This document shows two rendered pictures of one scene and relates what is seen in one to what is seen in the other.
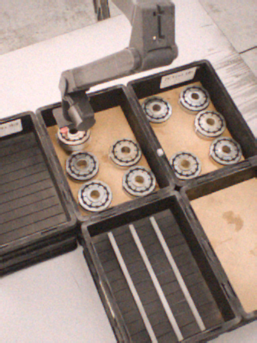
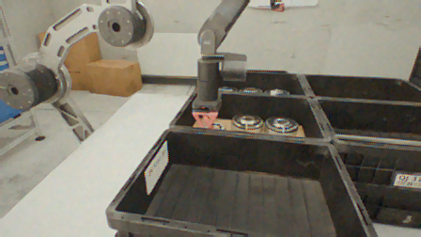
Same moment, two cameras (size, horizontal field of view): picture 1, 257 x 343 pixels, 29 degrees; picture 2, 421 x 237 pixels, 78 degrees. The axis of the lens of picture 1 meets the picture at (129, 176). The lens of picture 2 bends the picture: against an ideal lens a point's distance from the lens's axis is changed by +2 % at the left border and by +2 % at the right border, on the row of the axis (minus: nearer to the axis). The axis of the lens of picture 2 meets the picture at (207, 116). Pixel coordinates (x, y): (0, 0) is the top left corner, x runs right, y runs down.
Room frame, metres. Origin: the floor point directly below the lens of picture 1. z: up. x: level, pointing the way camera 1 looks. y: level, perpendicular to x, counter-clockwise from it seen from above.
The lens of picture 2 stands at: (0.36, 0.68, 1.23)
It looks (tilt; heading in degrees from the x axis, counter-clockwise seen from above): 25 degrees down; 312
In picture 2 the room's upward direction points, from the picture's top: straight up
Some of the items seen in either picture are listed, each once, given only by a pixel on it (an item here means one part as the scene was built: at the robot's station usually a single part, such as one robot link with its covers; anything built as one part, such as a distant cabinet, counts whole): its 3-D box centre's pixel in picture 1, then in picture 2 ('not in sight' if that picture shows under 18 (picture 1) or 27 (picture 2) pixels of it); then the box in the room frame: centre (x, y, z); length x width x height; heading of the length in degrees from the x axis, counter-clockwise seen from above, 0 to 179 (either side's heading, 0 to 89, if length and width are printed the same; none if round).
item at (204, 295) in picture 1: (155, 276); (394, 142); (0.39, -0.12, 0.87); 0.40 x 0.30 x 0.11; 31
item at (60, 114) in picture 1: (72, 109); (208, 91); (0.80, 0.19, 1.00); 0.10 x 0.07 x 0.07; 121
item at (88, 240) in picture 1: (157, 271); (399, 125); (0.39, -0.12, 0.92); 0.40 x 0.30 x 0.02; 31
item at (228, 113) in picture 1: (190, 129); (250, 95); (0.89, -0.17, 0.87); 0.40 x 0.30 x 0.11; 31
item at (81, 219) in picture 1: (103, 149); (247, 114); (0.74, 0.09, 0.92); 0.40 x 0.30 x 0.02; 31
